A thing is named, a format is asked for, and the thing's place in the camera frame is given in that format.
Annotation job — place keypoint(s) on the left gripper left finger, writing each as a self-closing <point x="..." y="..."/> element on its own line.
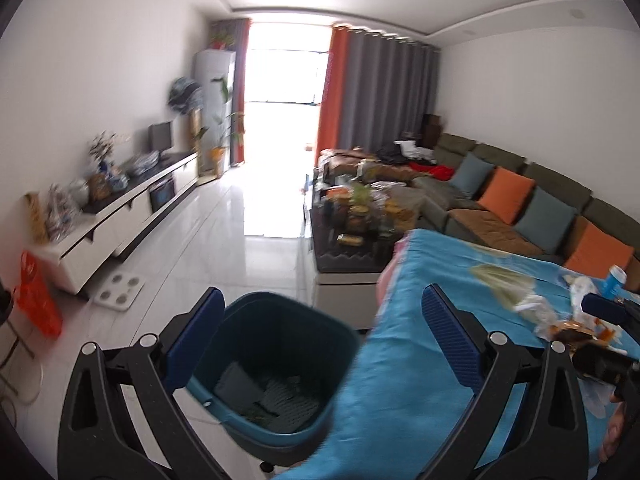
<point x="97" y="439"/>

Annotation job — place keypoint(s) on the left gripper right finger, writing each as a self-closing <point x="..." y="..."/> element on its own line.
<point x="549" y="436"/>

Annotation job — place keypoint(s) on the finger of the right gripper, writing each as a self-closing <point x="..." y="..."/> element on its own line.
<point x="611" y="311"/>

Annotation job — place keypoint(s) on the white paper cup blue dots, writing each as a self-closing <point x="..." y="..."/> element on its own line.
<point x="579" y="287"/>

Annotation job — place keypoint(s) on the gold foil wrapper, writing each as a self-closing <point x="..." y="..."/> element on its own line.
<point x="575" y="334"/>

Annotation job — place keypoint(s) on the white tissue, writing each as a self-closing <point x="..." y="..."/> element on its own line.
<point x="511" y="288"/>
<point x="535" y="309"/>

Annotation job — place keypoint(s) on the teal plastic trash bin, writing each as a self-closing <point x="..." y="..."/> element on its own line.
<point x="271" y="374"/>

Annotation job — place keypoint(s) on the person's right hand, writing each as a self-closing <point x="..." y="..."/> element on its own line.
<point x="615" y="427"/>

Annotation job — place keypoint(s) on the blue white-lid coffee cup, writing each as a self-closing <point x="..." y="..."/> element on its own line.
<point x="614" y="282"/>

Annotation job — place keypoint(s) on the near orange cushion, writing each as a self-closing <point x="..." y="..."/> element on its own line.
<point x="597" y="252"/>

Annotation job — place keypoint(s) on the orange cushion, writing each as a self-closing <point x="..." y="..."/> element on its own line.
<point x="597" y="252"/>
<point x="506" y="194"/>

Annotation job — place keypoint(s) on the near teal cushion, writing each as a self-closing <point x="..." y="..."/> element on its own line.
<point x="545" y="221"/>

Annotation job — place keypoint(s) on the teal cushion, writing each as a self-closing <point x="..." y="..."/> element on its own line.
<point x="471" y="174"/>
<point x="545" y="221"/>

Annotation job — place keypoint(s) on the white bathroom scale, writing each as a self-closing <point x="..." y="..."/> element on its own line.
<point x="119" y="291"/>

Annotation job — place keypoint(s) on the far orange cushion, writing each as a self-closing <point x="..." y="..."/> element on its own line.
<point x="506" y="194"/>

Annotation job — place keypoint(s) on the orange plastic bag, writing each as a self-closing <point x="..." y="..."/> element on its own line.
<point x="33" y="298"/>

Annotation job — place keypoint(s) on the brown sofa seat pad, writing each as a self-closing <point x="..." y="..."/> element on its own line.
<point x="481" y="227"/>

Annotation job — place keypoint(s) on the white tv cabinet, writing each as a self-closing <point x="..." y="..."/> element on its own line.
<point x="113" y="227"/>

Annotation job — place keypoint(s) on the green sectional sofa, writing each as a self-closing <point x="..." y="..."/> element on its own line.
<point x="440" y="197"/>

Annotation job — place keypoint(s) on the far teal cushion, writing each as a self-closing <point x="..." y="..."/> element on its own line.
<point x="471" y="174"/>

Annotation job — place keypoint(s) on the red cloth on sofa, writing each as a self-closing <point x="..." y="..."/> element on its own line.
<point x="437" y="172"/>

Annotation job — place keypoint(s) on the dark coffee table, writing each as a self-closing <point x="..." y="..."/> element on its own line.
<point x="349" y="247"/>

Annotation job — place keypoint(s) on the dried flower vase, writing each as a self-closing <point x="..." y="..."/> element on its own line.
<point x="101" y="151"/>

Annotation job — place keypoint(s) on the black small monitor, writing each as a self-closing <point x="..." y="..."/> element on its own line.
<point x="160" y="137"/>

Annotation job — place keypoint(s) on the potted green plant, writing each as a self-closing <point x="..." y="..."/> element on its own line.
<point x="215" y="133"/>

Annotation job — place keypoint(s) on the grey orange curtain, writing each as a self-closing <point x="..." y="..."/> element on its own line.
<point x="377" y="87"/>

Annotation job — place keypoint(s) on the white standing air conditioner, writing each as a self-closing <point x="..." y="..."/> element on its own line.
<point x="214" y="72"/>

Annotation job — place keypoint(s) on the left window curtain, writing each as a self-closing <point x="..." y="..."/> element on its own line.
<point x="232" y="35"/>

